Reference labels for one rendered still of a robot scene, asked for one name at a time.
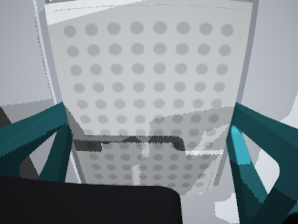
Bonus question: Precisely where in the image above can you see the grey well plate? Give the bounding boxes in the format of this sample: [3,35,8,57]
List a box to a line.
[45,0,253,196]

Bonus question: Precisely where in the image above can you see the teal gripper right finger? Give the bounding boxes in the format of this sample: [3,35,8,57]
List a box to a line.
[226,102,298,224]

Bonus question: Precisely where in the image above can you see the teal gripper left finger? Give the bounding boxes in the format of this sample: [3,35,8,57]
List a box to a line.
[0,102,73,182]

